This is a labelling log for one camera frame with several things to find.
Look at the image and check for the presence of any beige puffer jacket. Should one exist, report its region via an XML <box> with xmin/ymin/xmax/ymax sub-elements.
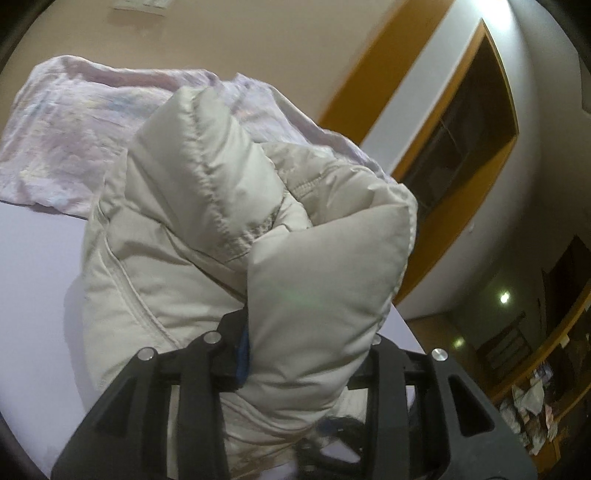
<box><xmin>81</xmin><ymin>85</ymin><xmax>419</xmax><ymax>480</ymax></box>

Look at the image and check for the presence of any bed with lilac sheet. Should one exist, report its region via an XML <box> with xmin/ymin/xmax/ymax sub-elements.
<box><xmin>0</xmin><ymin>200</ymin><xmax>428</xmax><ymax>480</ymax></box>

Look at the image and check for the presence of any dark wooden cabinet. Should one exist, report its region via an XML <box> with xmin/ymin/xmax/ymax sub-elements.
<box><xmin>540</xmin><ymin>235</ymin><xmax>591</xmax><ymax>361</ymax></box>

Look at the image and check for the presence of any wooden framed glass door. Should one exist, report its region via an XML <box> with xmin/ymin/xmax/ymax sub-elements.
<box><xmin>392</xmin><ymin>18</ymin><xmax>520</xmax><ymax>305</ymax></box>

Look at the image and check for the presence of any wooden door frame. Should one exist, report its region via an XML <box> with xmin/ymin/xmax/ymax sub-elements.
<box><xmin>318</xmin><ymin>0</ymin><xmax>455</xmax><ymax>139</ymax></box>

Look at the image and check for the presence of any pale floral quilt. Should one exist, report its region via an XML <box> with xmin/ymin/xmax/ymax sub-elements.
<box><xmin>0</xmin><ymin>55</ymin><xmax>398</xmax><ymax>217</ymax></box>

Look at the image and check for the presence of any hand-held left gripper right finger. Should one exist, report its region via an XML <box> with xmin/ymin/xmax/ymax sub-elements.
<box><xmin>365</xmin><ymin>335</ymin><xmax>539</xmax><ymax>480</ymax></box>

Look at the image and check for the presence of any wooden shelf with clutter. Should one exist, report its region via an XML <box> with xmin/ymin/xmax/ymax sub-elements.
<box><xmin>489</xmin><ymin>318</ymin><xmax>591</xmax><ymax>460</ymax></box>

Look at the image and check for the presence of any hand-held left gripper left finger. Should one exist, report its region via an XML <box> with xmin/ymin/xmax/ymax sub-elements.
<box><xmin>51</xmin><ymin>310</ymin><xmax>252</xmax><ymax>480</ymax></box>

